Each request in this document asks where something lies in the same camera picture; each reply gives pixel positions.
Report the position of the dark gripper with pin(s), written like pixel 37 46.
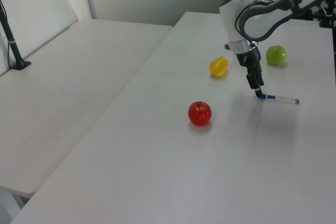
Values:
pixel 250 61

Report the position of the white marker pen blue cap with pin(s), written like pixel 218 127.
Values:
pixel 281 99

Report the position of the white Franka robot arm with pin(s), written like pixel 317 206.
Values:
pixel 260 24

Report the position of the green apple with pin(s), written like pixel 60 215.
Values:
pixel 275 55

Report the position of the yellow starfruit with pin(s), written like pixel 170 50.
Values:
pixel 219 67

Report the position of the red apple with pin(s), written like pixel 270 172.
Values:
pixel 199 113

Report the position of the white side table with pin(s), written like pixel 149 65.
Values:
pixel 65 90

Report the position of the black pole with white band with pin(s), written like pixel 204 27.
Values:
pixel 13 48

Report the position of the black clamp mount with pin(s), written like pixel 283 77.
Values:
pixel 326 16

